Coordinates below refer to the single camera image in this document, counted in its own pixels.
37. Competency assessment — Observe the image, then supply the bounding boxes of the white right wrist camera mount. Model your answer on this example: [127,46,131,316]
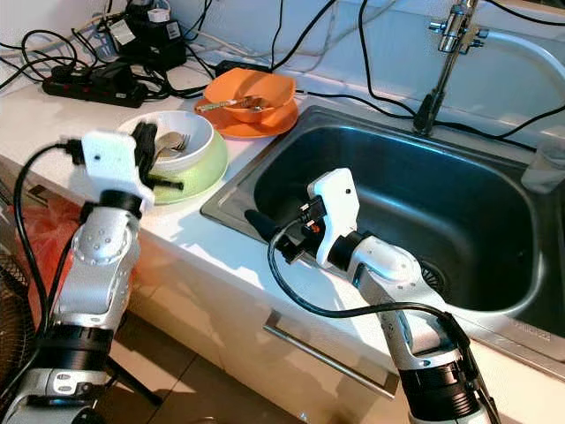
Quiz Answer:
[307,168,361,268]

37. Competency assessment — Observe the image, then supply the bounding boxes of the wide white drawer front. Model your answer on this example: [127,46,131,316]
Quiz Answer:
[199,256,565,424]

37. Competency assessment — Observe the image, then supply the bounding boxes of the spoon with wooden handle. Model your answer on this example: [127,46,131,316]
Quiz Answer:
[199,97,270,113]

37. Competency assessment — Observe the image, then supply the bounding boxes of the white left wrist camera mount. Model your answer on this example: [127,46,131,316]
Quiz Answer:
[82,131,155,206]

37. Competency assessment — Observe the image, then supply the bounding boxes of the small flat black adapter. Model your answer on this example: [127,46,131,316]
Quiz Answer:
[216,59,270,76]

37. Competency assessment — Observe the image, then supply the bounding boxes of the black power cable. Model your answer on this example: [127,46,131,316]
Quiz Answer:
[357,0,420,118]
[437,104,565,142]
[298,88,418,117]

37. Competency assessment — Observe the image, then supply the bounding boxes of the orange plate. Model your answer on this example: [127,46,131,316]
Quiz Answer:
[196,95,299,140]

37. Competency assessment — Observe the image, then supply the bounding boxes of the black wire fan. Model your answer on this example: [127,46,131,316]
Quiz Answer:
[0,256,23,416]

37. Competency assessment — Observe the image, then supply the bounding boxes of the orange bowl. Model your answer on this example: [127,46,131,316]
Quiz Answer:
[205,68,297,117]

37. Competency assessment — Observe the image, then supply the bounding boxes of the red plastic bag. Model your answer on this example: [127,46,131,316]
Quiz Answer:
[22,203,94,328]

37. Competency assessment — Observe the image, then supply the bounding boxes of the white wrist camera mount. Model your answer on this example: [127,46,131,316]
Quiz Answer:
[307,168,361,268]
[82,131,155,206]

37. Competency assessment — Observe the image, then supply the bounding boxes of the clear drinking glass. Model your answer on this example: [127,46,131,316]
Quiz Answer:
[523,134,565,195]

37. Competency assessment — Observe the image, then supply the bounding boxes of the white faucet hose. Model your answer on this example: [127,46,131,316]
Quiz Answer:
[481,26,565,80]

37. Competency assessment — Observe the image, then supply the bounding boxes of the black stand legs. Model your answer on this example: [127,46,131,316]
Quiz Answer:
[110,353,167,409]

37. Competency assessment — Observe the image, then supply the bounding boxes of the metal faucet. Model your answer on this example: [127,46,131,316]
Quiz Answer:
[413,0,491,138]

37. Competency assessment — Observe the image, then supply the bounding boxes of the black power adapter white label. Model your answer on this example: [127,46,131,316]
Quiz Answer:
[106,0,191,72]

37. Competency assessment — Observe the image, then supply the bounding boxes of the long metal drawer handle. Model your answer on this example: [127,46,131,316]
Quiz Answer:
[263,311,400,398]

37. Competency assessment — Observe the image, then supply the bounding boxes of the stainless steel sink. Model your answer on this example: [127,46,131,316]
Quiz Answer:
[201,106,565,359]

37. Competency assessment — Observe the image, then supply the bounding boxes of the metal fork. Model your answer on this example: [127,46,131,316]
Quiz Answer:
[161,131,193,162]

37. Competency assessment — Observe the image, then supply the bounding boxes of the light green plate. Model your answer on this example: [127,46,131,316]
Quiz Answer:
[141,132,229,206]

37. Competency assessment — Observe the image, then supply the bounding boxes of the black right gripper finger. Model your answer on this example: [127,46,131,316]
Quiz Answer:
[245,208,290,246]

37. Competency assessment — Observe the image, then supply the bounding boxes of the black power strip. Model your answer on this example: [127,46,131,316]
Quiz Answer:
[41,71,149,109]

